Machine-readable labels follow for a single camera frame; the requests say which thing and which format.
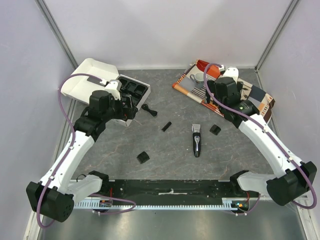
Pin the black small comb guard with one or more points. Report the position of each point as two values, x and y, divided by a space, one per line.
215 130

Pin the white clipper kit box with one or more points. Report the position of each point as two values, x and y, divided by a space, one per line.
87 85

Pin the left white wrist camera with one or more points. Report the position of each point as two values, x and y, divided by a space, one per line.
113 88

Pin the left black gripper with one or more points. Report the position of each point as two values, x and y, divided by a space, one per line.
127 113

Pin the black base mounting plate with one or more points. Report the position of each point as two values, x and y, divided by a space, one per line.
170 189

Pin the black rectangular blade cover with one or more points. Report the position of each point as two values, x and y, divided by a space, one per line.
166 126

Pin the black comb guard attachment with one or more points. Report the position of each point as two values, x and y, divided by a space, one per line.
143 157

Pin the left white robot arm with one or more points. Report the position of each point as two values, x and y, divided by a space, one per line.
53 196

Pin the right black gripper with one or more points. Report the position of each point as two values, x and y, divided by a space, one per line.
208 91

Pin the patterned colourful cloth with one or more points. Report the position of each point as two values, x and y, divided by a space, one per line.
262 100

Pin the slotted grey cable duct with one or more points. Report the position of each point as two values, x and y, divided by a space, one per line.
207 203

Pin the white blue mug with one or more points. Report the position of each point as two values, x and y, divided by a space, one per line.
198 78

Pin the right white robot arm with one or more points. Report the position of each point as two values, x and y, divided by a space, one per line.
291 177

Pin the black silver hair clipper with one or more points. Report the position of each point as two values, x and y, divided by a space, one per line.
196 139

